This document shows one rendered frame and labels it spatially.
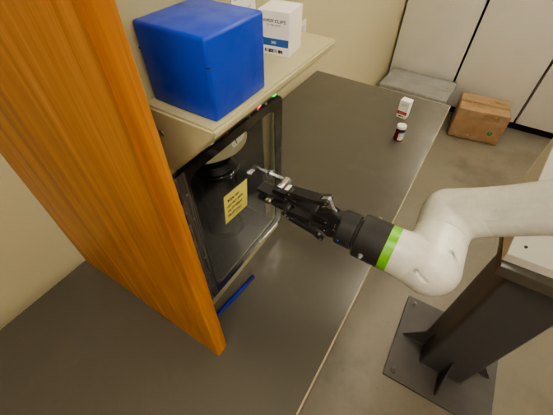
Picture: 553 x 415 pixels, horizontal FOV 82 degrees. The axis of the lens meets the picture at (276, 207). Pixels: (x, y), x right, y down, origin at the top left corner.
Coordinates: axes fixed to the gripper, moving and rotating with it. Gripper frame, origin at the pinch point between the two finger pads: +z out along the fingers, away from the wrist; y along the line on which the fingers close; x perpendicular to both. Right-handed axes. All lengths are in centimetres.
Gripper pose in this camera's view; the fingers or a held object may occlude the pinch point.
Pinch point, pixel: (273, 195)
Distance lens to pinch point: 71.9
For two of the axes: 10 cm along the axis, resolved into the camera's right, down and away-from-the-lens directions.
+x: -5.4, 6.3, -5.6
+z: -8.4, -4.0, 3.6
